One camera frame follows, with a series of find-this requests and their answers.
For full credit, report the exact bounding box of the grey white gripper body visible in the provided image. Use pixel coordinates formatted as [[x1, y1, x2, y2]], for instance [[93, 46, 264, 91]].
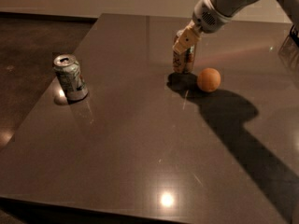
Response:
[[192, 0, 232, 34]]

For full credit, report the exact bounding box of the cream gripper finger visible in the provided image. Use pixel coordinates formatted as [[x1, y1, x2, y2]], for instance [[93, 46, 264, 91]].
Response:
[[174, 21, 195, 48], [173, 25, 201, 54]]

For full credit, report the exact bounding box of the orange soda can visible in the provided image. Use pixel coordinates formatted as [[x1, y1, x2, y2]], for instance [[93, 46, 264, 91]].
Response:
[[173, 45, 196, 74]]

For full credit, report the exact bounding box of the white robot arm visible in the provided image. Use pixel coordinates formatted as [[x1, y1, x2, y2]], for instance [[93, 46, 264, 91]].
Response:
[[173, 0, 299, 54]]

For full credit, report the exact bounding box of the green and silver soda can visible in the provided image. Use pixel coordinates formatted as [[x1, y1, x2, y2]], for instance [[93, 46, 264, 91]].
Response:
[[53, 54, 88, 102]]

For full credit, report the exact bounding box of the orange fruit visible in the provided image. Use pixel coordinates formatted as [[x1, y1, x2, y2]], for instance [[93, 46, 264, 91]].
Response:
[[197, 68, 221, 92]]

